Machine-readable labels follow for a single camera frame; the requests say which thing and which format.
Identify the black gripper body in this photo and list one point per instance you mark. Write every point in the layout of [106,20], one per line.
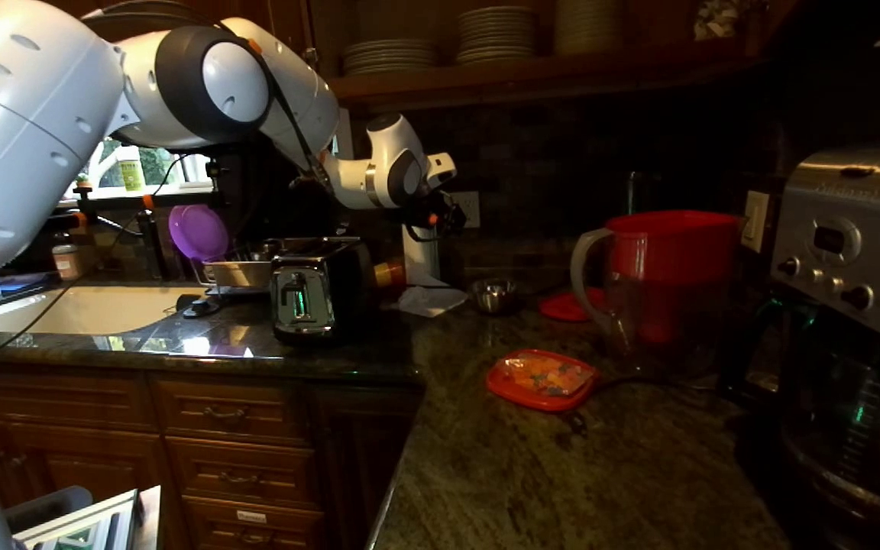
[432,213]

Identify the white paper towel roll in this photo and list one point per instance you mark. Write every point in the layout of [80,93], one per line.
[420,256]

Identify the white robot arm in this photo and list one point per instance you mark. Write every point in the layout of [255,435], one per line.
[65,91]

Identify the crumpled white paper napkin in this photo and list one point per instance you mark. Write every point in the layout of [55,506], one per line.
[432,302]

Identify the small metal bowl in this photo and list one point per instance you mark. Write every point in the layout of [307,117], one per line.
[496,294]

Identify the left stack of plates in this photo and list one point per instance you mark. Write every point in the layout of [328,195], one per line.
[386,56]

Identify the stack of plates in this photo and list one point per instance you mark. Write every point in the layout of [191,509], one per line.
[496,32]
[386,56]

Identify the red round lid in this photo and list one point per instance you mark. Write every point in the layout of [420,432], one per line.
[563,308]

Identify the right stack of plates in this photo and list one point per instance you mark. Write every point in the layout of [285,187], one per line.
[496,32]

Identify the wooden upper shelf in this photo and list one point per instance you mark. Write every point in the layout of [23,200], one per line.
[662,53]

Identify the purple plastic lid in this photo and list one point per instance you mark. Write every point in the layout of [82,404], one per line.
[197,233]

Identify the red lidded glass pitcher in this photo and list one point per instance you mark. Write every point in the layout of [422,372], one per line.
[659,287]

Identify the green dish soap bottle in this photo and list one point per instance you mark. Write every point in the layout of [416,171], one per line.
[130,170]

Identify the wooden lower kitchen cabinets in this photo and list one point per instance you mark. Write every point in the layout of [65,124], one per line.
[241,463]

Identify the open dishwasher rack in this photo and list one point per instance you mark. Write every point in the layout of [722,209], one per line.
[75,522]

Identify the stainless steel coffee maker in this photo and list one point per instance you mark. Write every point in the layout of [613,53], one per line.
[807,361]

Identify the white wall outlet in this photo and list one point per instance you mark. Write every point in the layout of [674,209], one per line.
[468,203]

